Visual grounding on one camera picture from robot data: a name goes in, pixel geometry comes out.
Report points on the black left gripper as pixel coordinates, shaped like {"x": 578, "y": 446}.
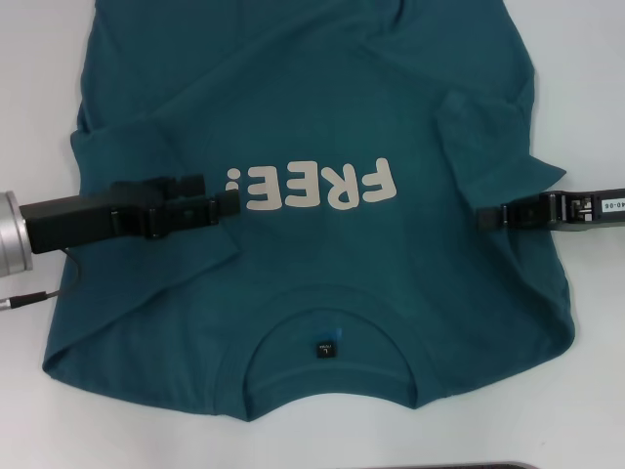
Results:
{"x": 63, "y": 222}

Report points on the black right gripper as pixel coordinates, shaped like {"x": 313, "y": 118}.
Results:
{"x": 586, "y": 215}

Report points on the teal t-shirt with FREE print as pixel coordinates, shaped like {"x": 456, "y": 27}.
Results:
{"x": 293, "y": 98}

